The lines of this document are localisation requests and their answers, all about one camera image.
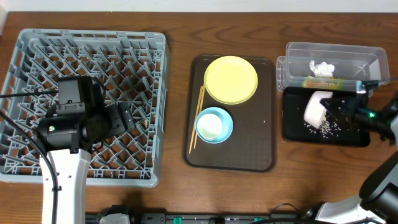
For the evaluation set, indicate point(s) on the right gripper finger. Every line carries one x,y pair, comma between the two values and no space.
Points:
365,86
341,108

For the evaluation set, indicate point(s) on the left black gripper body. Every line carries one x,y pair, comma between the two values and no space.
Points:
125,115

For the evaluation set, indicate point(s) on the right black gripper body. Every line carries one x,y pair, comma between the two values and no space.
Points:
372,117

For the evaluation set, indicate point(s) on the white pink bowl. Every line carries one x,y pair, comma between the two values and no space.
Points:
315,112

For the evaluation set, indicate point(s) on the green orange snack wrapper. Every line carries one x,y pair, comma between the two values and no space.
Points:
324,83

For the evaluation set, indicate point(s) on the white paper napkin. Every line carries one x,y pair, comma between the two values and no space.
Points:
321,70

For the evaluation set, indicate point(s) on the white small cup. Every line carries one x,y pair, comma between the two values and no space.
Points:
210,126

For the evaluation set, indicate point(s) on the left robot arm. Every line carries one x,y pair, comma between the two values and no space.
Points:
69,133

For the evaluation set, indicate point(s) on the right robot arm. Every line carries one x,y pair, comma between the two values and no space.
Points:
377,198

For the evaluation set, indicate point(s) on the black plastic waste tray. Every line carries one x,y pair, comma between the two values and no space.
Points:
295,100

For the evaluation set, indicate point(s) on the clear plastic waste bin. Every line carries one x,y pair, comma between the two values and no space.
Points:
352,63

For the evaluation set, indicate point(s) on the spilled rice pile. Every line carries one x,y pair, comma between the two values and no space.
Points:
326,130

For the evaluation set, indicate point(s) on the grey plastic dish rack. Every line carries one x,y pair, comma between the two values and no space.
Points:
134,68

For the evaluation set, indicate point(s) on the left wooden chopstick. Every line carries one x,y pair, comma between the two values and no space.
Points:
196,114

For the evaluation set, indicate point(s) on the wooden chopstick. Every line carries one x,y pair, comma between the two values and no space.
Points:
198,117
196,114

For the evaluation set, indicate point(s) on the right wooden chopstick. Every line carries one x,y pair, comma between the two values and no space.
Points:
198,117

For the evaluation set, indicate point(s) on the light blue saucer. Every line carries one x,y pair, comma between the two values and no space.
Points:
227,124

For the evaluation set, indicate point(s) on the dark brown serving tray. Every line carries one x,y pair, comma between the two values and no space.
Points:
252,145

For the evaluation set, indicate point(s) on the yellow round plate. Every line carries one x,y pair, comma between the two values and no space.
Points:
230,80

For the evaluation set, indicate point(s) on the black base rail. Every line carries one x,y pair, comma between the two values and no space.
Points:
161,216

